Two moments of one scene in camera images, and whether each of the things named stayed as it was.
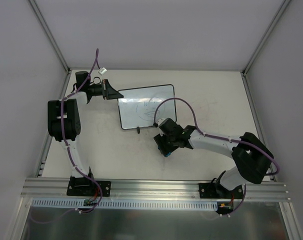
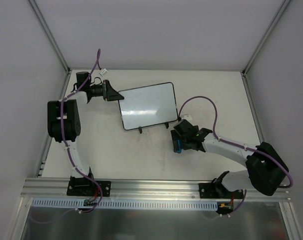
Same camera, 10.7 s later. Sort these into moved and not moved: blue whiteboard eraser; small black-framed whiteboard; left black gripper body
Moved: blue whiteboard eraser
Not moved: small black-framed whiteboard; left black gripper body
